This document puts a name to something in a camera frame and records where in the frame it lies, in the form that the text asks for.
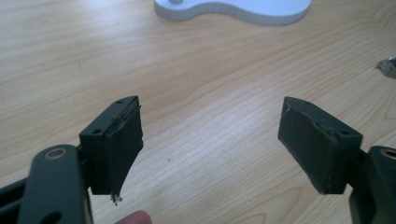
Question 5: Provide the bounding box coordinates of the crumpled grey wrapper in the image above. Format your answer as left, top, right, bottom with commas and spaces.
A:
375, 56, 396, 79

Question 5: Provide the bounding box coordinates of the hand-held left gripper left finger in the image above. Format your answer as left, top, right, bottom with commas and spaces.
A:
78, 95, 145, 207

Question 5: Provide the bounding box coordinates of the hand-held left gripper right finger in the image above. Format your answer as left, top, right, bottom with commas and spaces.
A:
277, 96, 364, 196

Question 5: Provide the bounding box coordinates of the white curved stand base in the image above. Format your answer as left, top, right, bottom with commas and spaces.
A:
153, 0, 312, 27

